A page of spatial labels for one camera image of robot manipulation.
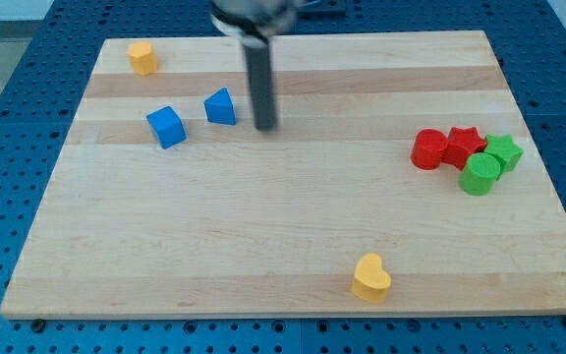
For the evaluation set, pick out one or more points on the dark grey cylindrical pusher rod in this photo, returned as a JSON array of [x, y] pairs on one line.
[[261, 85]]

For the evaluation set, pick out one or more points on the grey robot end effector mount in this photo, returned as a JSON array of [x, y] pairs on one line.
[[253, 22]]

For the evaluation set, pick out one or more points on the blue wooden cube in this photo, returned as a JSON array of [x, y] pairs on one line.
[[167, 126]]

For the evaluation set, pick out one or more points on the blue wooden triangular prism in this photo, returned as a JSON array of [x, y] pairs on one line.
[[219, 108]]

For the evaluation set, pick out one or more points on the yellow wooden hexagonal block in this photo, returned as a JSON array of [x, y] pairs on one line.
[[142, 58]]

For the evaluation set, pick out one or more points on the light wooden board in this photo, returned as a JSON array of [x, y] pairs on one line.
[[236, 223]]

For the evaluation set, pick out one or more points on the red wooden cylinder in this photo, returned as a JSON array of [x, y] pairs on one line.
[[429, 148]]

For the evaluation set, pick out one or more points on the red wooden star block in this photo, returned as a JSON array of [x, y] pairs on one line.
[[462, 143]]

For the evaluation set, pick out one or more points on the green wooden cylinder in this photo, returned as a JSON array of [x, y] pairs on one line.
[[479, 174]]

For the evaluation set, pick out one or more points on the yellow wooden heart block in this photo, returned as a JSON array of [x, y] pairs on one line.
[[371, 282]]

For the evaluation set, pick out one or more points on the green wooden star block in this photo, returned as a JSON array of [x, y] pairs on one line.
[[504, 150]]

